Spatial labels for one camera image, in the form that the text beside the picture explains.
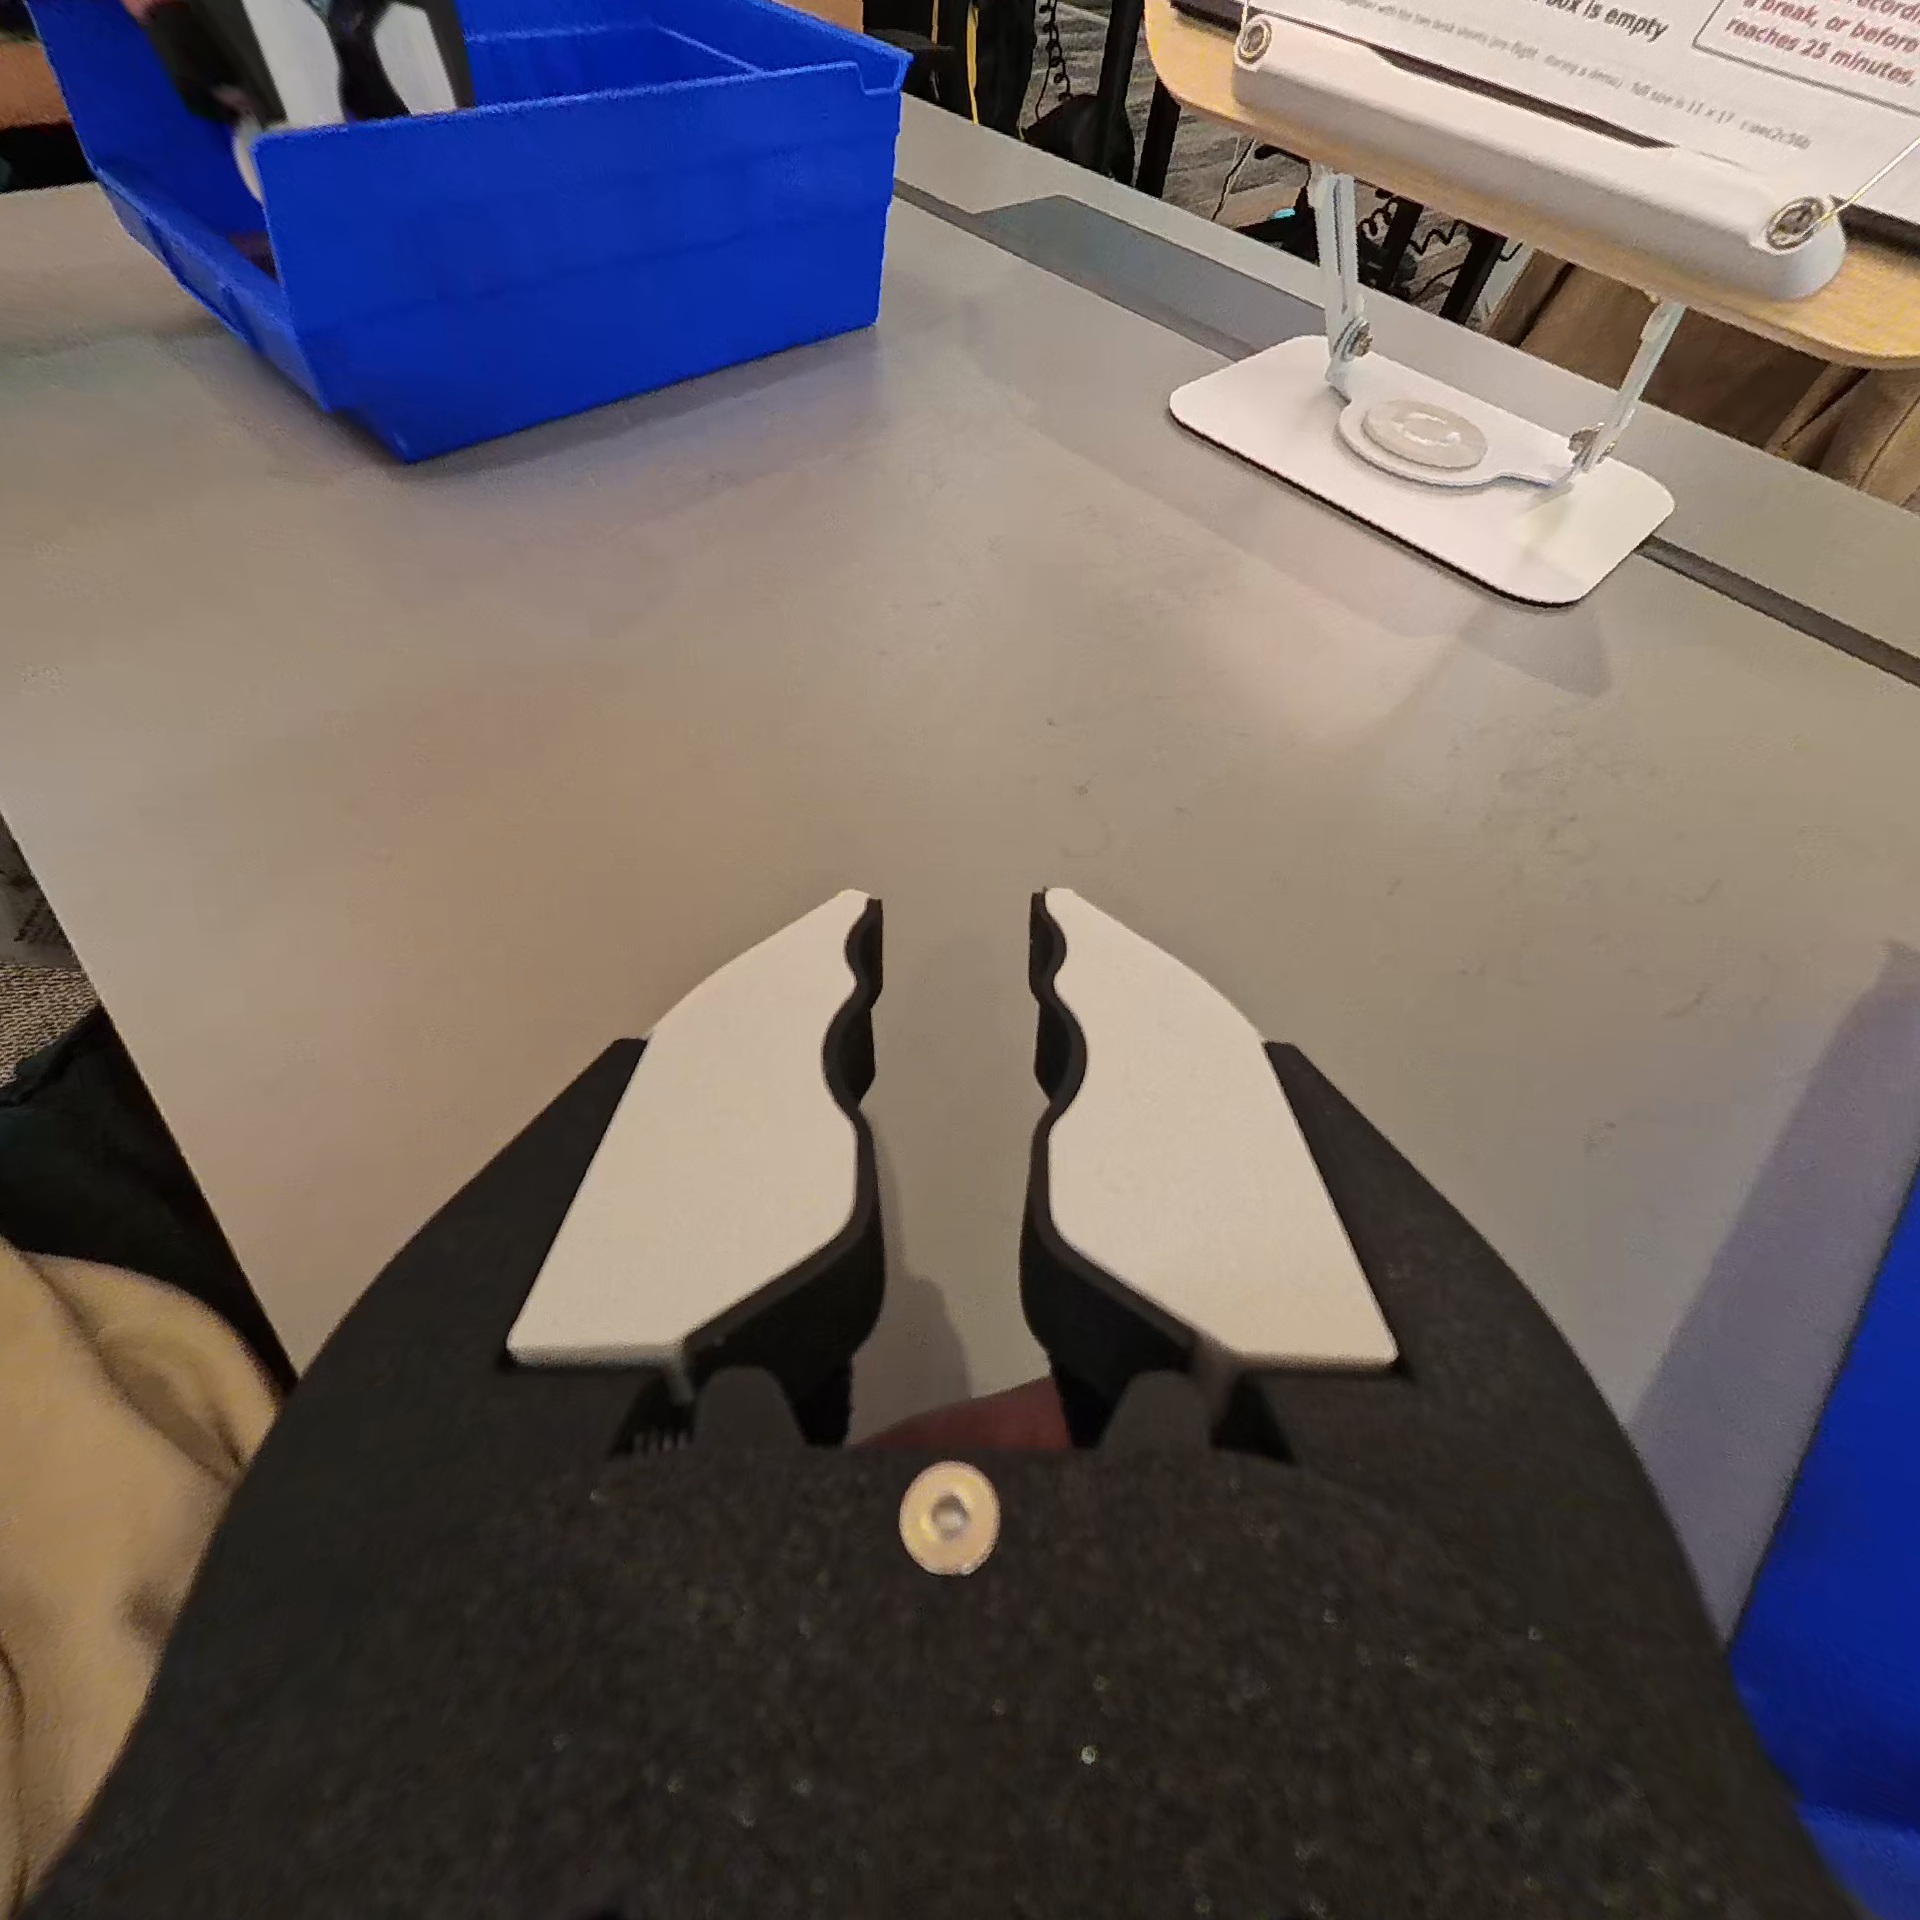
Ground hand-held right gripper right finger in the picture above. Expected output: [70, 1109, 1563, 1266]
[1020, 884, 1401, 1449]

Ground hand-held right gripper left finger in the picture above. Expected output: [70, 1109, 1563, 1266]
[507, 886, 887, 1449]

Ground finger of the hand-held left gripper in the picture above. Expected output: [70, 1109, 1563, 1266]
[228, 0, 350, 209]
[376, 0, 462, 117]

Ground blue plastic bin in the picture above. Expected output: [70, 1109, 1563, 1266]
[1727, 1182, 1920, 1920]
[25, 0, 915, 464]

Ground person's dark trousers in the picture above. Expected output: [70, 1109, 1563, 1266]
[0, 1001, 298, 1392]

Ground tan fabric cover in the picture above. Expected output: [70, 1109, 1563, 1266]
[1482, 244, 1920, 507]

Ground printed instruction sheet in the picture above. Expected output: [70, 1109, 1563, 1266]
[1171, 0, 1920, 251]

